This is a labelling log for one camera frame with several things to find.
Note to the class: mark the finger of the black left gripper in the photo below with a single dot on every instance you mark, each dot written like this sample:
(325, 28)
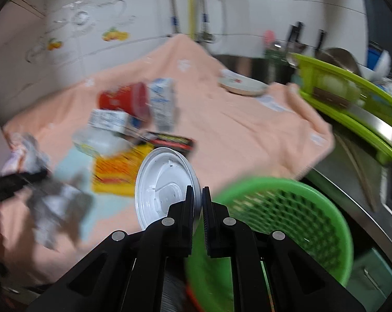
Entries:
(12, 183)

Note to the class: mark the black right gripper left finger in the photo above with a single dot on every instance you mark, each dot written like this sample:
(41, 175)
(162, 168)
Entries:
(165, 245)

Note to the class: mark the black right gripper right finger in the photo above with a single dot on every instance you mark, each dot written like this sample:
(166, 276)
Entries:
(226, 237)

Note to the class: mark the white plastic cup lid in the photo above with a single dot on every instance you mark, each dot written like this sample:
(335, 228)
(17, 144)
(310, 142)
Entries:
(162, 180)

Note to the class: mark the grey paper trash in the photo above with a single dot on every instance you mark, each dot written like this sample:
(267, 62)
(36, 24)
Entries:
(52, 203)

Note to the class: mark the yellow snack bag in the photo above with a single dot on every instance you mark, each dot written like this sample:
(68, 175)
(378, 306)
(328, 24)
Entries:
(117, 174)

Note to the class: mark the red clear-lidded snack cup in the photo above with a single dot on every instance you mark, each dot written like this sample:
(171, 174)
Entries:
(130, 98)

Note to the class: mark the green perforated plastic basket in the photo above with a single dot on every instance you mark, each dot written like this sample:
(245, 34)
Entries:
(267, 205)

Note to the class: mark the black red cigarette box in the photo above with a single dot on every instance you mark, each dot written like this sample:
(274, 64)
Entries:
(183, 145)

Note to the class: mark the peach flower-print towel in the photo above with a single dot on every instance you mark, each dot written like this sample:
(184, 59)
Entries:
(234, 136)

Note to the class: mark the clear plastic bottle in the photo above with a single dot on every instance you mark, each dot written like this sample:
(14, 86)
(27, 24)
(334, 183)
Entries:
(98, 142)

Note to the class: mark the white blue small carton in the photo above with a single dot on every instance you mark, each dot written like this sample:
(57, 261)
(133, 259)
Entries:
(115, 121)

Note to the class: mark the white blue milk carton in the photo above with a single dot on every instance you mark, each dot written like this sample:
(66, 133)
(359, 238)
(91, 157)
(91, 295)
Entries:
(162, 103)

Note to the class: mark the teal cabinet drawer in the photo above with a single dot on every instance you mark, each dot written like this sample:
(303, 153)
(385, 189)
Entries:
(370, 280)

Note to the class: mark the white ceramic saucer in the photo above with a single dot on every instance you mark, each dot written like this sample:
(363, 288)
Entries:
(240, 84)

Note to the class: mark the green glass utensil jar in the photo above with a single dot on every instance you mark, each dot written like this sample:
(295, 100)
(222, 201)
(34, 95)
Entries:
(277, 67)

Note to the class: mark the lime green dish rack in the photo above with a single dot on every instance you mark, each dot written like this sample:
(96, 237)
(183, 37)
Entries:
(354, 102)

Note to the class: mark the pink brush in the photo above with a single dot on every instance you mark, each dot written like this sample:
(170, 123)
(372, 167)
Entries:
(269, 38)

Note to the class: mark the steel wok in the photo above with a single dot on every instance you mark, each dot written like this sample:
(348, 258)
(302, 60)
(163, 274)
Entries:
(338, 57)

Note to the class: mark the white ceramic bowl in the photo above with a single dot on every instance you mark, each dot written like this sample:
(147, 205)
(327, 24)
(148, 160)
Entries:
(378, 65)

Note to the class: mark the steel cleaver wooden handle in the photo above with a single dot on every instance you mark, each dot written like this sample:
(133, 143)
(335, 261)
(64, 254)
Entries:
(370, 121)

